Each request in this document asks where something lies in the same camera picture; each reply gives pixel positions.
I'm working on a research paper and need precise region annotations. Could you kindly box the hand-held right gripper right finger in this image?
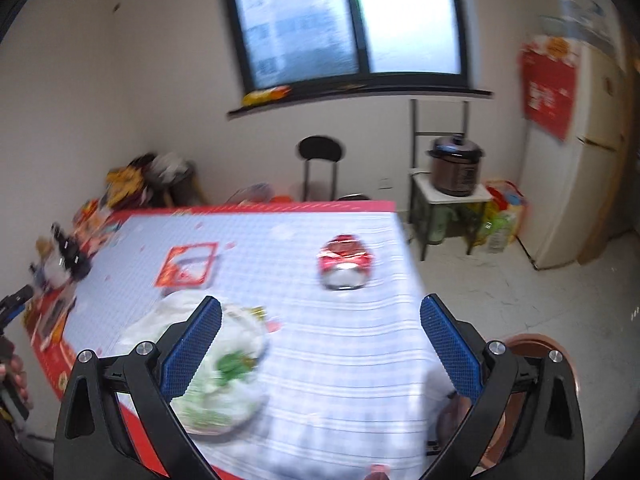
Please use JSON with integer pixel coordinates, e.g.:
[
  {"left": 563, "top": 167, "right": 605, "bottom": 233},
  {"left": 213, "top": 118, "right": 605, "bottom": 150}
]
[{"left": 419, "top": 294, "right": 586, "bottom": 480}]

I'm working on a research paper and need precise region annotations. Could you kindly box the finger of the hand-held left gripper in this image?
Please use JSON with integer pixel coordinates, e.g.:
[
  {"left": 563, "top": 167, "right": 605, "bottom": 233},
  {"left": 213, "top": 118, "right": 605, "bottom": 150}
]
[{"left": 0, "top": 285, "right": 35, "bottom": 332}]

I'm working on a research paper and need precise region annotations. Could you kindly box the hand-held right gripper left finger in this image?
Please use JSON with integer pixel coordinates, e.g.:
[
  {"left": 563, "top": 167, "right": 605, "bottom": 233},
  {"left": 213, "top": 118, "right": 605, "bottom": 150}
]
[{"left": 54, "top": 296, "right": 223, "bottom": 480}]

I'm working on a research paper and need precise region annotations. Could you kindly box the round copper bin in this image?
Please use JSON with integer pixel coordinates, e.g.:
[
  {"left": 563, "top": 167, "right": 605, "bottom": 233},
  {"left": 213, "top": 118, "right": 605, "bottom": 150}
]
[{"left": 435, "top": 332, "right": 585, "bottom": 480}]

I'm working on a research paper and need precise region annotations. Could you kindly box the crushed red soda can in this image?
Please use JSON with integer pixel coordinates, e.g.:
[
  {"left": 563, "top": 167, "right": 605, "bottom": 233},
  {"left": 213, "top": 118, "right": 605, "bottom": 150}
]
[{"left": 316, "top": 234, "right": 377, "bottom": 292}]

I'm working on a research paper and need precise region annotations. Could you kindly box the person's left hand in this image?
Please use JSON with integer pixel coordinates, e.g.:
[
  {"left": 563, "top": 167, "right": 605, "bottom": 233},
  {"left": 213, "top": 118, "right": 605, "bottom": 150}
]
[{"left": 0, "top": 354, "right": 32, "bottom": 411}]

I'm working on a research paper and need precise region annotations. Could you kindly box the black clip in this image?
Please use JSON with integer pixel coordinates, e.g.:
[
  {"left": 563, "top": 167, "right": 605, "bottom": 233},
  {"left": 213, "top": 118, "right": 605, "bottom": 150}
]
[{"left": 50, "top": 224, "right": 93, "bottom": 281}]

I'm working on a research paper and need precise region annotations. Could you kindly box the red square wrapper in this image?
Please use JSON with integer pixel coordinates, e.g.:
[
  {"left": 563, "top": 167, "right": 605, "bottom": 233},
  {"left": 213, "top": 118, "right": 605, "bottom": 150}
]
[{"left": 152, "top": 242, "right": 220, "bottom": 291}]

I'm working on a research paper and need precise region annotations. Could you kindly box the pile of red printed packets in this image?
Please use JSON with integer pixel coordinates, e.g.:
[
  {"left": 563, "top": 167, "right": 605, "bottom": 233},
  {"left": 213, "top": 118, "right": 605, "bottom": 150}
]
[{"left": 75, "top": 200, "right": 121, "bottom": 256}]

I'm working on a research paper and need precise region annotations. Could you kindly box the table with checked cloth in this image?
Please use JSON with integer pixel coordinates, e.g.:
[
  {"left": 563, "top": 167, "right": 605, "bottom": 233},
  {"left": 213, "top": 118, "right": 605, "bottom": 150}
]
[{"left": 22, "top": 200, "right": 453, "bottom": 480}]

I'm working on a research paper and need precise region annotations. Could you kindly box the pile of yellow snack packets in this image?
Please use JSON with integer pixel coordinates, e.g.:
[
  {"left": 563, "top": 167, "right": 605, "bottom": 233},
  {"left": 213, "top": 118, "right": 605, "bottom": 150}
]
[{"left": 105, "top": 160, "right": 151, "bottom": 206}]

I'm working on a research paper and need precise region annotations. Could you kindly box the small white-topped table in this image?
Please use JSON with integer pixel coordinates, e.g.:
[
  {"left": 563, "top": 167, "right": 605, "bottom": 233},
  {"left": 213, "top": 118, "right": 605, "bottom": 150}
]
[{"left": 410, "top": 172, "right": 493, "bottom": 261}]

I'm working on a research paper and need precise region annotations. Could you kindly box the pile of bags in corner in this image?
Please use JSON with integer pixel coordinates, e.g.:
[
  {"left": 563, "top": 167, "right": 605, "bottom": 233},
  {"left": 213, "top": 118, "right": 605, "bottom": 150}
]
[{"left": 145, "top": 152, "right": 201, "bottom": 208}]

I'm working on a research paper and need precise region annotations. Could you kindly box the brown pressure cooker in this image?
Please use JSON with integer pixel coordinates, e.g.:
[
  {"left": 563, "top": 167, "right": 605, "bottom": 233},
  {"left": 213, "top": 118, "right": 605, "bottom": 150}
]
[{"left": 426, "top": 134, "right": 486, "bottom": 197}]

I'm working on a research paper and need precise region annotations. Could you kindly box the cream refrigerator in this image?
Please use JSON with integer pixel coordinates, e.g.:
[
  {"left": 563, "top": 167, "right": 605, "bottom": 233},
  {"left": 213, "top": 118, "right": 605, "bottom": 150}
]
[{"left": 517, "top": 35, "right": 633, "bottom": 271}]

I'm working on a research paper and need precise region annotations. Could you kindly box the black round-back chair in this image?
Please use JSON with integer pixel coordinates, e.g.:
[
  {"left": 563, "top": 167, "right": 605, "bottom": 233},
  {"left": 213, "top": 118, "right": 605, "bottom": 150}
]
[{"left": 298, "top": 136, "right": 347, "bottom": 202}]

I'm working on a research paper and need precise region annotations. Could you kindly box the yellow snack packet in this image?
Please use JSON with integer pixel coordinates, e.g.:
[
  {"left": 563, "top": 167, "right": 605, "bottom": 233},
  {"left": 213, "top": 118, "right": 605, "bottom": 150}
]
[{"left": 242, "top": 86, "right": 292, "bottom": 107}]

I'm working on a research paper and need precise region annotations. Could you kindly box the black window sill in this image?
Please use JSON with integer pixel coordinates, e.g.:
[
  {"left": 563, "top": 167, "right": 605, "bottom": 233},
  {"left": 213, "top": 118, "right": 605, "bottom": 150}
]
[{"left": 227, "top": 87, "right": 495, "bottom": 120}]

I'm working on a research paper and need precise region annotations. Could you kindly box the red cloth on refrigerator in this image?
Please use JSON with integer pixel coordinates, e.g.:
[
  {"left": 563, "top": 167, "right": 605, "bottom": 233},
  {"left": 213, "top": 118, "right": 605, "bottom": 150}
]
[{"left": 517, "top": 35, "right": 581, "bottom": 142}]

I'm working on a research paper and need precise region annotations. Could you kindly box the dark framed window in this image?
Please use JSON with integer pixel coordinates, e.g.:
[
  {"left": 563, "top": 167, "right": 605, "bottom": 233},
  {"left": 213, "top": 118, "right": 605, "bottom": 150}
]
[{"left": 220, "top": 0, "right": 473, "bottom": 92}]

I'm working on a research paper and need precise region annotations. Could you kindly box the metal frame rack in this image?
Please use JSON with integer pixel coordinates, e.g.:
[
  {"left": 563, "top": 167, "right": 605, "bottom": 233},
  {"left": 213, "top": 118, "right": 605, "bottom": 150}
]
[{"left": 409, "top": 99, "right": 472, "bottom": 171}]

